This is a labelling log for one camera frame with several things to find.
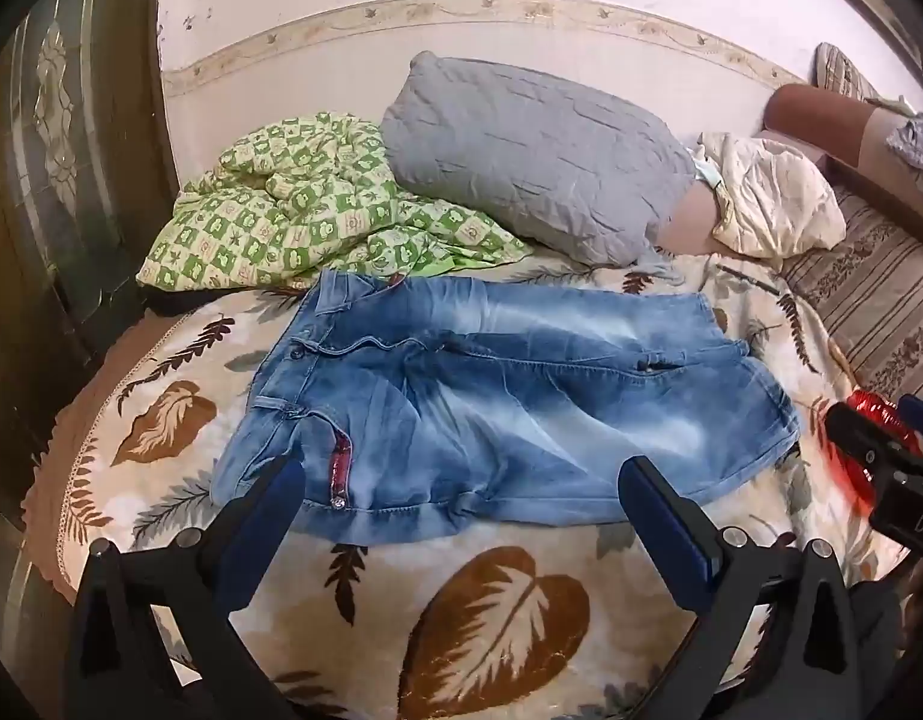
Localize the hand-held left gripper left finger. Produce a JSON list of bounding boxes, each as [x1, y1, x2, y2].
[[62, 456, 307, 720]]

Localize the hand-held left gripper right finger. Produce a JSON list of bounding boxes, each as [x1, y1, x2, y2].
[[618, 456, 865, 720]]

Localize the blue denim pants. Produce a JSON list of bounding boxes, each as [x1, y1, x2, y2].
[[210, 268, 802, 545]]

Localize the red shiny plastic bag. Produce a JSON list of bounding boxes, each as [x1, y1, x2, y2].
[[829, 388, 922, 512]]

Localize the leaf print blanket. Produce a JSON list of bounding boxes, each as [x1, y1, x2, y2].
[[22, 246, 913, 720]]

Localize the thin black stick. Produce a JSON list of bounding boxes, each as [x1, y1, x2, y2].
[[715, 263, 782, 296]]

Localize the cream crumpled cloth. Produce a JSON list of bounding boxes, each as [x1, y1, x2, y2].
[[694, 132, 848, 262]]

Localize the grey-blue crumpled cloth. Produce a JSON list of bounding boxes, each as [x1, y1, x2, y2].
[[885, 114, 923, 170]]

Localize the beige bolster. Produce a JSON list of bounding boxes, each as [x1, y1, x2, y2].
[[655, 184, 736, 257]]

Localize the green checkered quilt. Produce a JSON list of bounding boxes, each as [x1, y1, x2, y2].
[[136, 111, 535, 293]]

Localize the striped pillow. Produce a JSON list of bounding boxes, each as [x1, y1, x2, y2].
[[814, 41, 907, 103]]

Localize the dark wooden door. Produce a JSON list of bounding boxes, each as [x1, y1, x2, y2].
[[0, 0, 179, 533]]

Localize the grey quilted pillow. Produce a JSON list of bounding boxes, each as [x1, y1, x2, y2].
[[379, 51, 697, 267]]

